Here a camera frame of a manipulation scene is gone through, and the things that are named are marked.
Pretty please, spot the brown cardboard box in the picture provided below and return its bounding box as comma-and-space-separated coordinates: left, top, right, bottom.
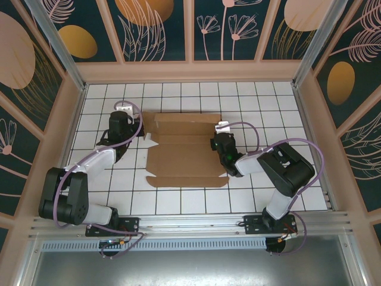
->
142, 111, 230, 189

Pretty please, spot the grey metal sheet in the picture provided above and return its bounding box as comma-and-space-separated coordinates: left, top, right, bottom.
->
29, 249, 368, 286

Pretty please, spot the aluminium side rail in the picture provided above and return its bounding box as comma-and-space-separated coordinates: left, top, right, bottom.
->
44, 86, 88, 216
292, 85, 338, 211

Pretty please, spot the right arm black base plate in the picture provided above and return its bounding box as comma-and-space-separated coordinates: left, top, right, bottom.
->
243, 214, 298, 236

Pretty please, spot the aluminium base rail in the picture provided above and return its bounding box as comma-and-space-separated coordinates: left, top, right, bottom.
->
28, 211, 355, 239

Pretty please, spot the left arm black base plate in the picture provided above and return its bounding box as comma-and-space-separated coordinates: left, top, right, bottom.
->
85, 216, 140, 238

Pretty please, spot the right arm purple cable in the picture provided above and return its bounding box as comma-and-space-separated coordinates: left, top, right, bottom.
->
217, 121, 325, 257

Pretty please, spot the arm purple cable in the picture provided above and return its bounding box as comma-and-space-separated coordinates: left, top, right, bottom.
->
217, 121, 325, 257
54, 101, 146, 259

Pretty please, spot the wall panel with pink flowers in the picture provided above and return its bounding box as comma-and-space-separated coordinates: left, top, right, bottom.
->
193, 0, 260, 62

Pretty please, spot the wall panel with orange oval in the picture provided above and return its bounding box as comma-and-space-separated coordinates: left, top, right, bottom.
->
49, 0, 120, 63

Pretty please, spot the wall panel with leaf sprigs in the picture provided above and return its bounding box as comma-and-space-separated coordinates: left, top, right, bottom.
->
107, 0, 187, 63

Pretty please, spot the perforated metal cable tray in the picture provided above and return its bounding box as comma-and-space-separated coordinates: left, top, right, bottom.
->
41, 237, 267, 251

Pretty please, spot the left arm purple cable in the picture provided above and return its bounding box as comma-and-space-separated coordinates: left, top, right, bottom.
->
54, 101, 146, 259

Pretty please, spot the aluminium frame post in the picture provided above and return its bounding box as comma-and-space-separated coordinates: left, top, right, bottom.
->
25, 0, 87, 92
291, 0, 355, 89

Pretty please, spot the wall panel with flower outline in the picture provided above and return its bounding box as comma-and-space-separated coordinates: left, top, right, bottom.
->
0, 98, 42, 215

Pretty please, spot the wall panel with large pink oval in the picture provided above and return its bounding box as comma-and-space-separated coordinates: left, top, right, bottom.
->
0, 0, 66, 135

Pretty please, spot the wall panel with fern outlines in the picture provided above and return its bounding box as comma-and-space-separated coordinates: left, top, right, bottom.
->
339, 111, 381, 214

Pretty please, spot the wall panel with feather leaves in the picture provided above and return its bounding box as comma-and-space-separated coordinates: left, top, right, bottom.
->
315, 0, 381, 129

